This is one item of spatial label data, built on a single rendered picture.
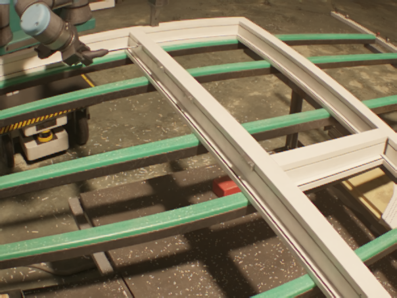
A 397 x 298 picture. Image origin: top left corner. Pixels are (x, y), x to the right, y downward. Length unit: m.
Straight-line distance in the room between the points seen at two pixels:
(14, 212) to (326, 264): 1.80
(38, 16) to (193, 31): 0.72
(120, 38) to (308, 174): 0.86
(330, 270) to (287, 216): 0.18
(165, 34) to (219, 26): 0.20
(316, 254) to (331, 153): 0.31
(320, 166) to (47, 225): 1.49
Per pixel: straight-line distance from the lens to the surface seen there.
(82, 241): 1.01
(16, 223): 2.41
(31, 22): 1.36
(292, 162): 1.12
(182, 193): 1.57
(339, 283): 0.92
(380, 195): 1.62
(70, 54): 1.48
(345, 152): 1.23
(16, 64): 1.71
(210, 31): 1.89
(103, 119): 3.11
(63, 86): 2.82
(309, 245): 0.98
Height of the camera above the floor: 1.55
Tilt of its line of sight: 33 degrees down
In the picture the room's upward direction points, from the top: 3 degrees clockwise
